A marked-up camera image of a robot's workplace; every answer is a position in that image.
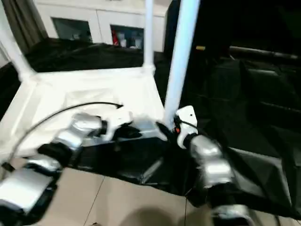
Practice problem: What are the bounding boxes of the white plastic table top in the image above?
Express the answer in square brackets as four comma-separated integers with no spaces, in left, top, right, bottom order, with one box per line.
[0,66,171,163]

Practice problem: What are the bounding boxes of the white plastic table leg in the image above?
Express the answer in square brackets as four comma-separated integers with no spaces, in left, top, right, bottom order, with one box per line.
[163,0,201,124]
[0,5,37,81]
[142,0,157,74]

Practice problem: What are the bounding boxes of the black work mat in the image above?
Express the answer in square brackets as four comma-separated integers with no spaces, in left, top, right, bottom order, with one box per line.
[0,38,301,219]

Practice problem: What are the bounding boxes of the white glass-door cabinet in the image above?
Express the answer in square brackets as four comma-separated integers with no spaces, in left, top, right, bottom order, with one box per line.
[35,0,172,52]

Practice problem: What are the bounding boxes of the black backdrop cloth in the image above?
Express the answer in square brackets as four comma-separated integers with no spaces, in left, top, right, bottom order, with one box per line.
[165,0,301,62]

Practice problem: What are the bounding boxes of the grey curtain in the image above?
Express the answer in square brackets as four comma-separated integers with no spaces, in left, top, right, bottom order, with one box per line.
[2,0,48,53]

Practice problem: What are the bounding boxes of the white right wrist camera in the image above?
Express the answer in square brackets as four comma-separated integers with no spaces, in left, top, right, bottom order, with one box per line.
[173,106,198,149]

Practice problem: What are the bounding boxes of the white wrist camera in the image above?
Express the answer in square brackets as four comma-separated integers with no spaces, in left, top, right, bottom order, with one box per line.
[173,106,198,149]
[100,109,133,141]

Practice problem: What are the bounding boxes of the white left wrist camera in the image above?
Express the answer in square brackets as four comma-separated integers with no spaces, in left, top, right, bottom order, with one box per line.
[100,109,133,141]

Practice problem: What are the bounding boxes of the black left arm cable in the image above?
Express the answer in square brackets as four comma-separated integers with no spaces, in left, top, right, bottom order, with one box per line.
[7,102,124,161]

